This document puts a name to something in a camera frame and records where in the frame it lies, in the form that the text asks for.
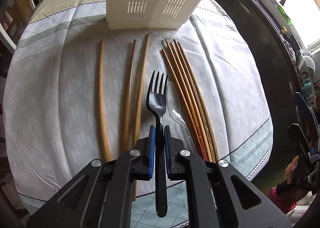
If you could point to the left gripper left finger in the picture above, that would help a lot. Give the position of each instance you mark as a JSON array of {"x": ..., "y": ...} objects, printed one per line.
[{"x": 100, "y": 195}]

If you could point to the brown wooden chopstick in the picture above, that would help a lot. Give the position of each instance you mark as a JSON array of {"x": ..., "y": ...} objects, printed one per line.
[{"x": 140, "y": 91}]

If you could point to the person's right hand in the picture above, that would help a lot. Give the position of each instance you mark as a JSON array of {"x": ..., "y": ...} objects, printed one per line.
[{"x": 290, "y": 169}]

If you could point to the clear plastic spoon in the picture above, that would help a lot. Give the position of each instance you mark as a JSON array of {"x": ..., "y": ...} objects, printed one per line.
[{"x": 174, "y": 108}]

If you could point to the grey patterned tablecloth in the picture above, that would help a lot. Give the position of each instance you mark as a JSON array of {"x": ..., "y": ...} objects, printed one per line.
[{"x": 50, "y": 97}]

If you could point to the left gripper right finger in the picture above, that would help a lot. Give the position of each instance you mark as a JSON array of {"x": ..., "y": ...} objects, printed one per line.
[{"x": 218, "y": 194}]

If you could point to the light wooden chopstick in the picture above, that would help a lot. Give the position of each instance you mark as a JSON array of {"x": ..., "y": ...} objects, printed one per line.
[{"x": 101, "y": 106}]

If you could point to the black plastic fork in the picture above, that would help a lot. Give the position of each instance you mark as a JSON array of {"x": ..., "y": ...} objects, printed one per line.
[{"x": 156, "y": 103}]

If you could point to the dark wooden chopstick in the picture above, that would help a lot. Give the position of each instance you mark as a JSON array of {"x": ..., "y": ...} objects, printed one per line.
[{"x": 127, "y": 104}]

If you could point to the bamboo chopstick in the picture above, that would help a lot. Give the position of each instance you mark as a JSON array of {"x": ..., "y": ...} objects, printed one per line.
[
  {"x": 190, "y": 101},
  {"x": 199, "y": 149},
  {"x": 200, "y": 102},
  {"x": 193, "y": 95}
]

